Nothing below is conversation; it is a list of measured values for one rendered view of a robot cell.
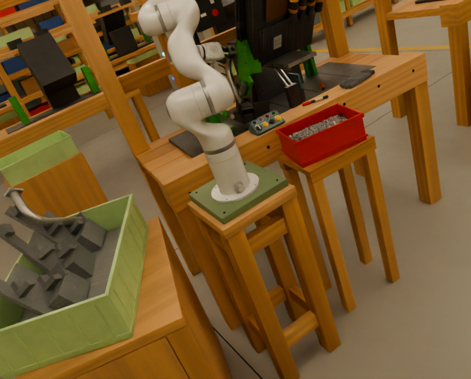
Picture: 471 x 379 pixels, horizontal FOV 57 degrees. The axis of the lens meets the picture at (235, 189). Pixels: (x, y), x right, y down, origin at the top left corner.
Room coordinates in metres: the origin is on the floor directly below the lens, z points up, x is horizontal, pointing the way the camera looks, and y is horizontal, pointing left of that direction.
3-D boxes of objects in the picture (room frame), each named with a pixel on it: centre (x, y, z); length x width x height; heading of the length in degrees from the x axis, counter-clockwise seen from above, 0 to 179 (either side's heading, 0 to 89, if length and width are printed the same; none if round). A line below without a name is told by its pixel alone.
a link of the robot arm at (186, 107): (1.46, 0.03, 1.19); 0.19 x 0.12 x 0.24; 90
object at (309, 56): (2.17, -0.45, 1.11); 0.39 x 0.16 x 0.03; 16
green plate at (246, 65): (2.17, -0.29, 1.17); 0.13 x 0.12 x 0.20; 106
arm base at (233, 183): (1.47, 0.00, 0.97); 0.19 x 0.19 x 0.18
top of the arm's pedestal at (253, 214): (1.47, 0.00, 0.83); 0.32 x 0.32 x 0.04; 21
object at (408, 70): (1.98, -0.42, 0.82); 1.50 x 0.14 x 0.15; 106
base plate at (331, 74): (2.25, -0.34, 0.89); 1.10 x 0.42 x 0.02; 106
